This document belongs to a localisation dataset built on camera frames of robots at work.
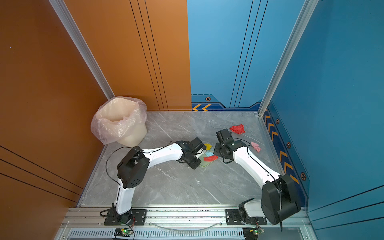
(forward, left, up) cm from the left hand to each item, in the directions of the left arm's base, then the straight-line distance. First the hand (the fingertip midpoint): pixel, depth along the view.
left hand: (197, 163), depth 91 cm
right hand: (+3, -11, +9) cm, 15 cm away
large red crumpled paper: (+27, -30, +1) cm, 40 cm away
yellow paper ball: (+11, -7, +3) cm, 13 cm away
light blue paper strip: (+6, -7, +1) cm, 10 cm away
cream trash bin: (+12, +40, +25) cm, 49 cm away
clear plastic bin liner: (+8, +54, +22) cm, 59 cm away
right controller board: (-35, -26, -2) cm, 43 cm away
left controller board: (-35, +34, -2) cm, 49 cm away
